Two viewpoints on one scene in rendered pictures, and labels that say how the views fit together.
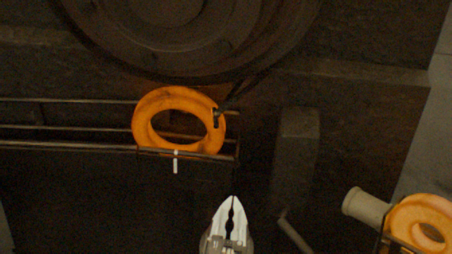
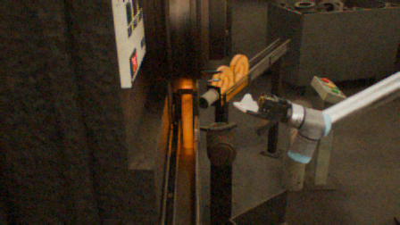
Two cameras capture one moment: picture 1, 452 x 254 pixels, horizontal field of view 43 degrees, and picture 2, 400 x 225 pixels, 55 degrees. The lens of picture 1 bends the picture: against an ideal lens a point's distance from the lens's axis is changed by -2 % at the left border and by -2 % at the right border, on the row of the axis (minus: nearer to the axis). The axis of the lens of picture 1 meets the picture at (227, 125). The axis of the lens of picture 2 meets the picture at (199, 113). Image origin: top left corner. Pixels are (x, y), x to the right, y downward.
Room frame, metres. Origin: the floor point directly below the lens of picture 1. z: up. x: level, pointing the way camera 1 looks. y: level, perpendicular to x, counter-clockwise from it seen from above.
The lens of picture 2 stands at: (0.90, 1.29, 1.34)
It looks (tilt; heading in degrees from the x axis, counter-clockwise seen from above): 25 degrees down; 266
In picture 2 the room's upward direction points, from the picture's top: 1 degrees counter-clockwise
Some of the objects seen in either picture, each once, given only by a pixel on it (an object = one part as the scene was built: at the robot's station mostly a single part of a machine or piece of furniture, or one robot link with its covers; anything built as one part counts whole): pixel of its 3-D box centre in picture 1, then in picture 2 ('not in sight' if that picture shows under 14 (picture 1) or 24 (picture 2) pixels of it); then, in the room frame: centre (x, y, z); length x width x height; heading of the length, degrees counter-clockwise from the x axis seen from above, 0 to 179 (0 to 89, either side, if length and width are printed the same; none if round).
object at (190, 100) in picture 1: (178, 127); (187, 120); (0.86, 0.10, 0.75); 0.18 x 0.03 x 0.18; 88
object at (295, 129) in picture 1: (292, 162); (186, 111); (0.86, -0.14, 0.68); 0.11 x 0.08 x 0.24; 176
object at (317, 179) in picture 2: not in sight; (323, 135); (0.09, -0.54, 0.31); 0.24 x 0.16 x 0.62; 86
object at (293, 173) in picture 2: not in sight; (295, 146); (0.25, -0.51, 0.26); 0.12 x 0.12 x 0.52
